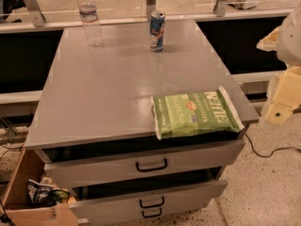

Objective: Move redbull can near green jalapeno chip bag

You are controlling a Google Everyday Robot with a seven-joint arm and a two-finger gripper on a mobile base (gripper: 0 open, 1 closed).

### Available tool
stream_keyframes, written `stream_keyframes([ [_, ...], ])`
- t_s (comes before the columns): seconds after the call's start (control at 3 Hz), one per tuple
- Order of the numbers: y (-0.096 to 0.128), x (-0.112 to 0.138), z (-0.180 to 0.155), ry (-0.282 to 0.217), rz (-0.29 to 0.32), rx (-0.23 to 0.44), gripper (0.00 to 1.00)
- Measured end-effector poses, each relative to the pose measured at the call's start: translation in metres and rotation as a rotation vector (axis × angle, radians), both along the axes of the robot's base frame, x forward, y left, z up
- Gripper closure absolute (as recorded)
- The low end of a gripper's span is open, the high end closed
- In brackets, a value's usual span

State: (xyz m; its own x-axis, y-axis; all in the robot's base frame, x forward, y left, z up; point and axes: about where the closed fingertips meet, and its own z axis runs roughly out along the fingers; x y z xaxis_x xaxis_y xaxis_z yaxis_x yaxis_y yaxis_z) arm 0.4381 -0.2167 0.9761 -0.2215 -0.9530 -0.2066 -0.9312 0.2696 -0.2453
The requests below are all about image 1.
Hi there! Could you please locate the grey lower drawer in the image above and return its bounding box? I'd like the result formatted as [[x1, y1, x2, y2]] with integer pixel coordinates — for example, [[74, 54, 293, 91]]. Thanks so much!
[[70, 180, 228, 226]]

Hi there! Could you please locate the grey drawer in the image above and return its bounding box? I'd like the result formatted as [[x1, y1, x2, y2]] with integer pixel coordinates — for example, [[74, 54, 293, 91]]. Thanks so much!
[[36, 139, 245, 188], [70, 180, 228, 226]]

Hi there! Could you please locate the black bottom drawer handle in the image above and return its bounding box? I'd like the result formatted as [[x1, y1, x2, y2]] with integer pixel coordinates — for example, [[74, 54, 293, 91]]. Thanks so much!
[[141, 207, 163, 218]]

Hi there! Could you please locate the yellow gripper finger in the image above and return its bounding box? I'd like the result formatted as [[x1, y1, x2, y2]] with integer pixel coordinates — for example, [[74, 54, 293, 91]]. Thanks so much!
[[264, 67, 301, 125], [256, 27, 279, 52]]

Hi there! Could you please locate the grey top drawer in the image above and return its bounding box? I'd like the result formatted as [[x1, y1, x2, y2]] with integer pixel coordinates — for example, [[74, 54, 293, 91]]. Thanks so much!
[[36, 139, 245, 188]]

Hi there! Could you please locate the green jalapeno chip bag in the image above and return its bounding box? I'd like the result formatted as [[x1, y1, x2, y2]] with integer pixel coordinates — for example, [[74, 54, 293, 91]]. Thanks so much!
[[151, 86, 244, 140]]

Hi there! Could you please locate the clear plastic water bottle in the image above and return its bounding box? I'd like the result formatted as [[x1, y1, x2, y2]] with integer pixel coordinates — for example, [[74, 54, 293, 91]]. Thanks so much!
[[78, 0, 103, 46]]

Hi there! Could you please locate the cardboard box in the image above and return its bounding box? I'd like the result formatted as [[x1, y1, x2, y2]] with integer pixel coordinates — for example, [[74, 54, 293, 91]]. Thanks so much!
[[1, 148, 79, 226]]

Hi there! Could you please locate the black lower drawer handle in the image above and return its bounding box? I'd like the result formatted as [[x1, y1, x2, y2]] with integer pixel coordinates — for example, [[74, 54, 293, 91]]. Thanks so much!
[[139, 196, 165, 209]]

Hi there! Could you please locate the black top drawer handle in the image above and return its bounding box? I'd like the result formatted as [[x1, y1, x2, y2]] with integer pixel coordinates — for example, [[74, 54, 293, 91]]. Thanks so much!
[[135, 158, 168, 173]]

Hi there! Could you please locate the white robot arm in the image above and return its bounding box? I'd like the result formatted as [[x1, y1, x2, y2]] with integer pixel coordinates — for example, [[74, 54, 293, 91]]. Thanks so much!
[[256, 3, 301, 125]]

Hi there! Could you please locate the blue silver redbull can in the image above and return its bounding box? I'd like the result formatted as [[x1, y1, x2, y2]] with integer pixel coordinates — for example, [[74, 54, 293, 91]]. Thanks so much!
[[150, 10, 166, 52]]

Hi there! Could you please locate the black floor cable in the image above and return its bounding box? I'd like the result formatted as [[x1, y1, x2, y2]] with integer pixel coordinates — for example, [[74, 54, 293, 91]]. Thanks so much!
[[244, 133, 301, 159]]

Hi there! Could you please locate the crumpled snack bag in box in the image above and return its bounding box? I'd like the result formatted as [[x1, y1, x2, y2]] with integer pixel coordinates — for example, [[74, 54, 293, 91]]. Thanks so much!
[[26, 179, 71, 207]]

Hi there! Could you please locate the grey drawer cabinet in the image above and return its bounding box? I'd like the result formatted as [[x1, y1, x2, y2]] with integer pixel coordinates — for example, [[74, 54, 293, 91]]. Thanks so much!
[[24, 18, 261, 226]]

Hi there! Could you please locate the black drawer handle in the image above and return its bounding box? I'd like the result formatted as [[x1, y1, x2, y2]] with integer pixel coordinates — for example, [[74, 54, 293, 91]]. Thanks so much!
[[135, 158, 168, 173], [139, 196, 165, 209], [141, 207, 163, 218]]

